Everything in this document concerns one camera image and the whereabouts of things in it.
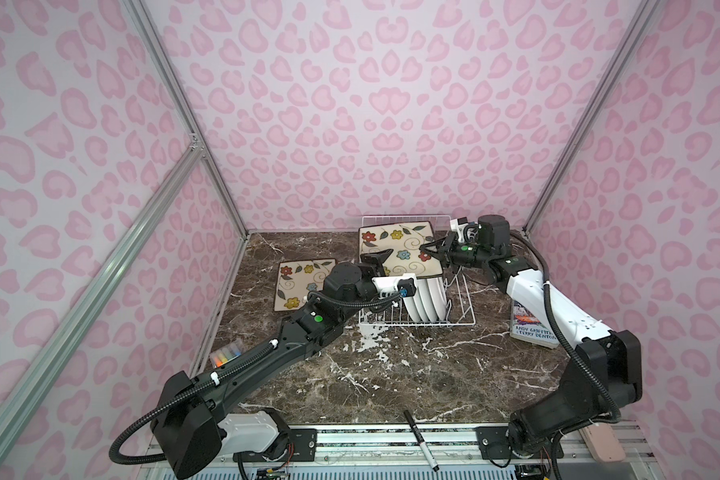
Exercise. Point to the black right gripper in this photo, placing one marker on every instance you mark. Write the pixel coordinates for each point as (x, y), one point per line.
(436, 254)

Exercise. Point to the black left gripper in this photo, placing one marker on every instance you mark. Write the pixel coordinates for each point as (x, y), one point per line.
(372, 260)

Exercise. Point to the white round plate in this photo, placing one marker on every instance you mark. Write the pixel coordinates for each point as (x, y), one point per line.
(418, 303)
(428, 300)
(439, 298)
(409, 306)

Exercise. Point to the floral square plate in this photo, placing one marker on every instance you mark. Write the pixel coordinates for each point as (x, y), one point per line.
(296, 279)

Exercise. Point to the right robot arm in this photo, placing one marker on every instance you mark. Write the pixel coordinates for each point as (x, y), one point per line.
(604, 372)

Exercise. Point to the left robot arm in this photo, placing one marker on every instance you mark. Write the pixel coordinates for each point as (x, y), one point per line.
(197, 418)

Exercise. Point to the The 143-Storey Treehouse book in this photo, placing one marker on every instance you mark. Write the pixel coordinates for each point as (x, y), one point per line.
(525, 327)

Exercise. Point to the box of coloured markers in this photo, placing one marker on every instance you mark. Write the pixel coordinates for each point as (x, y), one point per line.
(225, 354)

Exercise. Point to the black marker pen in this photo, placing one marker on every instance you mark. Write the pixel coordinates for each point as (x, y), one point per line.
(434, 465)

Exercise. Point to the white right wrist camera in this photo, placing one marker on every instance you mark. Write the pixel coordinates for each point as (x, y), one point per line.
(463, 228)

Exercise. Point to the white wire dish rack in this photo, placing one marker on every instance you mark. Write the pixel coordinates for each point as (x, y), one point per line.
(461, 310)

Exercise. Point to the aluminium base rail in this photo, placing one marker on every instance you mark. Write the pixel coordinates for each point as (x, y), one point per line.
(462, 451)

